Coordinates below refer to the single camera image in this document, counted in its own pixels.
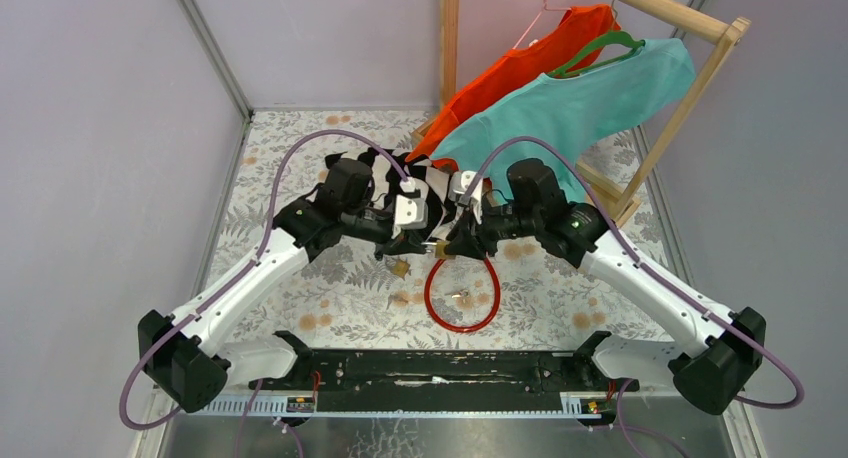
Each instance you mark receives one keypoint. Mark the black white striped garment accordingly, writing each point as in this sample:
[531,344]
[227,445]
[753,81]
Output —
[432,182]

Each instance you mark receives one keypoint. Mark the orange t-shirt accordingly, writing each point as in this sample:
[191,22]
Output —
[516,68]

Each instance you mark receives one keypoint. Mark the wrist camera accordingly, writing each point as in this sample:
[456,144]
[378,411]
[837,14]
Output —
[465,189]
[410,209]

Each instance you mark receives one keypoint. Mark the small brass padlock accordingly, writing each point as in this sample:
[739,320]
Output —
[398,267]

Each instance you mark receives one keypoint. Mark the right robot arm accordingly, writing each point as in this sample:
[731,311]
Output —
[718,349]

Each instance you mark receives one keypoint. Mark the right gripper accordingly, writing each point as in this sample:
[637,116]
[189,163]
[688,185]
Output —
[469,238]

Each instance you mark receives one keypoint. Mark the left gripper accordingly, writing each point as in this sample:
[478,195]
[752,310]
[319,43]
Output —
[405,242]

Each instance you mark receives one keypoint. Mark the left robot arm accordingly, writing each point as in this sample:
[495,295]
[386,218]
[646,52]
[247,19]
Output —
[187,352]

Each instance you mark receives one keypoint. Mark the teal t-shirt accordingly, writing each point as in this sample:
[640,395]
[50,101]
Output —
[575,113]

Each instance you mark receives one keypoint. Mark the pink clothes hanger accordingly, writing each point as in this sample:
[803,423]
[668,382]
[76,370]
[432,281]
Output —
[529,36]

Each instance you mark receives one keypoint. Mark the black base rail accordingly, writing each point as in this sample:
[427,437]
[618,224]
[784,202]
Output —
[530,382]

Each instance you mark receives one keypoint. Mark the red cable lock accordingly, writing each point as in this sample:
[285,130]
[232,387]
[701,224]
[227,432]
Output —
[463,329]

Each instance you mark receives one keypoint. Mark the green clothes hanger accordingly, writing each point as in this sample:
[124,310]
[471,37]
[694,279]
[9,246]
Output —
[612,38]

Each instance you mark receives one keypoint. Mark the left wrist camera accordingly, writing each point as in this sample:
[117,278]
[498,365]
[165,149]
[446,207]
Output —
[410,209]

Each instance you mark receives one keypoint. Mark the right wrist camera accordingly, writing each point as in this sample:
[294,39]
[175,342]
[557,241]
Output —
[465,189]

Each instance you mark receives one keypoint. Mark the floral table mat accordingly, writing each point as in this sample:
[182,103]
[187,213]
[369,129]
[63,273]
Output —
[347,298]

